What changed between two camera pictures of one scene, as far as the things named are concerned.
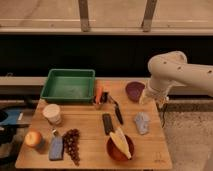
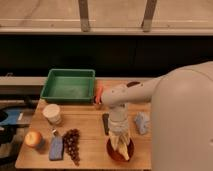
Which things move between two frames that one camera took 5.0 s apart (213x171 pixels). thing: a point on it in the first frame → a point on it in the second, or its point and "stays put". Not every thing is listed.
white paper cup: (52, 113) stays put
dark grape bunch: (71, 141) stays put
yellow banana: (120, 140) stays put
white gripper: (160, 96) → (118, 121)
